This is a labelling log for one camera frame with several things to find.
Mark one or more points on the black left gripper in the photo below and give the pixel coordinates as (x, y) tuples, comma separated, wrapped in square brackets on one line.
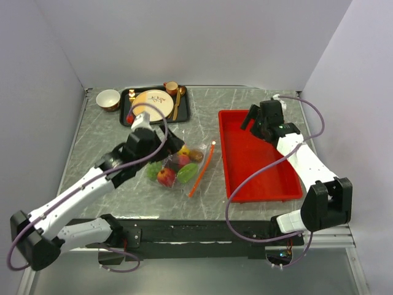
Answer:
[(172, 142)]

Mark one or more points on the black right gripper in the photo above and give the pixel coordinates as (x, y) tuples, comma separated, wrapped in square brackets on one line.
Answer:
[(253, 114)]

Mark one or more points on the green grape bunch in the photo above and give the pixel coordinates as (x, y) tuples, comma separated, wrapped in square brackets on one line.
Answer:
[(153, 169)]

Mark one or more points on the red apple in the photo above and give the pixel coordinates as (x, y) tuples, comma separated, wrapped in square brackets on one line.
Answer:
[(166, 177)]

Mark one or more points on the dark purple plum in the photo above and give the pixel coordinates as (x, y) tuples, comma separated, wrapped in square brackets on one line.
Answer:
[(173, 163)]

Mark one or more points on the pink red peach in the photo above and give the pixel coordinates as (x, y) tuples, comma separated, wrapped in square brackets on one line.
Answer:
[(182, 160)]

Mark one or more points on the clear zip bag orange zipper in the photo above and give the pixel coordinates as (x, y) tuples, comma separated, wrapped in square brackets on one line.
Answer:
[(191, 187)]

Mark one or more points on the green apple slice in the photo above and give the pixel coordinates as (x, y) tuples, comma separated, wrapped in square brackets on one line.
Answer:
[(186, 173)]

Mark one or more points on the yellow brown mango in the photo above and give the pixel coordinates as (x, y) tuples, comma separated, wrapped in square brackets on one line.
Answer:
[(196, 155)]

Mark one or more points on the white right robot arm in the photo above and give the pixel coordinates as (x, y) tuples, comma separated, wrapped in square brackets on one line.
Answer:
[(328, 201)]

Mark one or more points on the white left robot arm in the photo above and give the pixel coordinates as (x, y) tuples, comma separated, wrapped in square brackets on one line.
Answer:
[(43, 234)]

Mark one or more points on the red plastic tray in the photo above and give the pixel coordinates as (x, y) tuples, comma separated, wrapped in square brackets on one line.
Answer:
[(243, 154)]

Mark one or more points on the gold fork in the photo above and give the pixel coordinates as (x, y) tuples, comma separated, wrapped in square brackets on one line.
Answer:
[(130, 115)]

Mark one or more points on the orange cream plate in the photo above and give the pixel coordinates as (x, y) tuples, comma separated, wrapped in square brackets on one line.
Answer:
[(158, 98)]

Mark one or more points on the black serving tray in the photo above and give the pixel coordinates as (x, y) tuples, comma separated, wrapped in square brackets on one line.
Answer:
[(183, 110)]

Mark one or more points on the white orange bowl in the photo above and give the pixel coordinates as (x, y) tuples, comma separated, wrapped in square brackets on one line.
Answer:
[(108, 100)]

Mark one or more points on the small orange cup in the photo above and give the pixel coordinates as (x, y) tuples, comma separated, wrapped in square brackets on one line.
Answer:
[(171, 87)]

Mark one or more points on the gold spoon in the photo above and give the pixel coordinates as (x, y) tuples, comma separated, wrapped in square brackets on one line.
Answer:
[(181, 90)]

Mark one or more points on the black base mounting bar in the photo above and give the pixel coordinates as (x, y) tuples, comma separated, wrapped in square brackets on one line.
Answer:
[(175, 239)]

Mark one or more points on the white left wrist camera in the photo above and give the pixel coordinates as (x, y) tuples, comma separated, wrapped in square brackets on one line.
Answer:
[(141, 121)]

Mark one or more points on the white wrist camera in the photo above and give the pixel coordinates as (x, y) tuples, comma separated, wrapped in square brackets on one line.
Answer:
[(282, 102), (141, 121)]

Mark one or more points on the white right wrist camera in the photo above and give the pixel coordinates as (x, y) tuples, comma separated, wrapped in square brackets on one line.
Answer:
[(282, 102)]

